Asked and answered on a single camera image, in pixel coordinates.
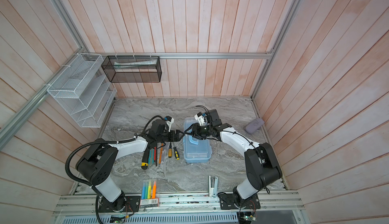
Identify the large black yellow screwdriver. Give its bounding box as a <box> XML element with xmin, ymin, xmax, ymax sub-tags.
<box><xmin>141</xmin><ymin>147</ymin><xmax>150</xmax><ymax>170</ymax></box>

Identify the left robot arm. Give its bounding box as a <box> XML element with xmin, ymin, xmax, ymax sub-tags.
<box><xmin>65</xmin><ymin>115</ymin><xmax>184</xmax><ymax>212</ymax></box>

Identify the black yellow stubby screwdriver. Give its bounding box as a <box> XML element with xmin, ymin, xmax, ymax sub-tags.
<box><xmin>173</xmin><ymin>145</ymin><xmax>180</xmax><ymax>160</ymax></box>

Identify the blue plastic tool box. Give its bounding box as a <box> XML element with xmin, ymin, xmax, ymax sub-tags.
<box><xmin>183</xmin><ymin>135</ymin><xmax>212</xmax><ymax>164</ymax></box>

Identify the black mesh basket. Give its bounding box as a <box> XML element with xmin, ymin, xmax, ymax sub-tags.
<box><xmin>101</xmin><ymin>55</ymin><xmax>162</xmax><ymax>83</ymax></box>

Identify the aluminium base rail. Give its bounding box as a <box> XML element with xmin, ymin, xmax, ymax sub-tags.
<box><xmin>53</xmin><ymin>190</ymin><xmax>305</xmax><ymax>216</ymax></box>

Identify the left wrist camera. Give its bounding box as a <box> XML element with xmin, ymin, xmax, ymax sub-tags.
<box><xmin>164</xmin><ymin>116</ymin><xmax>174</xmax><ymax>132</ymax></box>

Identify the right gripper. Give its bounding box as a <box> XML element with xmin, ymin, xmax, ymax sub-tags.
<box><xmin>184</xmin><ymin>123</ymin><xmax>213</xmax><ymax>140</ymax></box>

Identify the white stapler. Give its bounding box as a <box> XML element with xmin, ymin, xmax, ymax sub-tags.
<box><xmin>209</xmin><ymin>176</ymin><xmax>218</xmax><ymax>198</ymax></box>

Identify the small yellow screwdriver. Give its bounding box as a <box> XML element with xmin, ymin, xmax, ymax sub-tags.
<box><xmin>168</xmin><ymin>143</ymin><xmax>173</xmax><ymax>158</ymax></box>

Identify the highlighter pen pack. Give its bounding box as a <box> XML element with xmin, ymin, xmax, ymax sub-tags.
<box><xmin>140</xmin><ymin>179</ymin><xmax>159</xmax><ymax>208</ymax></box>

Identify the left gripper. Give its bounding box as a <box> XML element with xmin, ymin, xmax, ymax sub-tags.
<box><xmin>157</xmin><ymin>129</ymin><xmax>186</xmax><ymax>143</ymax></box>

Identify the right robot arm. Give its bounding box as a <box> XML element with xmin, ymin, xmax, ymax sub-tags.
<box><xmin>184</xmin><ymin>110</ymin><xmax>282</xmax><ymax>210</ymax></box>

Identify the white wire mesh shelf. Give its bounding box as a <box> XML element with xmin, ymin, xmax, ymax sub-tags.
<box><xmin>48</xmin><ymin>54</ymin><xmax>117</xmax><ymax>128</ymax></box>

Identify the teal handled tool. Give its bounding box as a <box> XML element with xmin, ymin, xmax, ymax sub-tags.
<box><xmin>148</xmin><ymin>149</ymin><xmax>155</xmax><ymax>166</ymax></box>

